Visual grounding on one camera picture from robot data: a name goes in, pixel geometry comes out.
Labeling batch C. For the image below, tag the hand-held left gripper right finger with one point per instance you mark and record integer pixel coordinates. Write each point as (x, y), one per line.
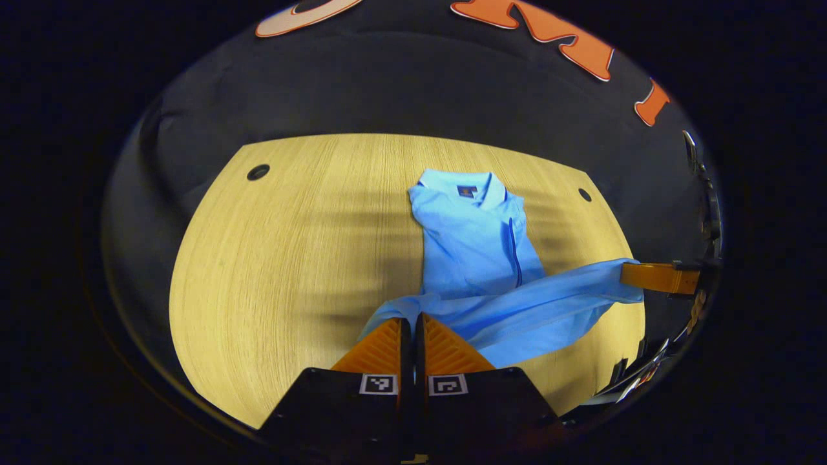
(471, 413)

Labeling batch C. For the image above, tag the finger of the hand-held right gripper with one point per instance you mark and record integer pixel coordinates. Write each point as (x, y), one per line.
(656, 278)

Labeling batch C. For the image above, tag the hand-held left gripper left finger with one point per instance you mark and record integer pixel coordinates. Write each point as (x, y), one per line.
(362, 413)

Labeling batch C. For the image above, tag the light blue T-shirt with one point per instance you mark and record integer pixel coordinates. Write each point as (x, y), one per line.
(471, 245)

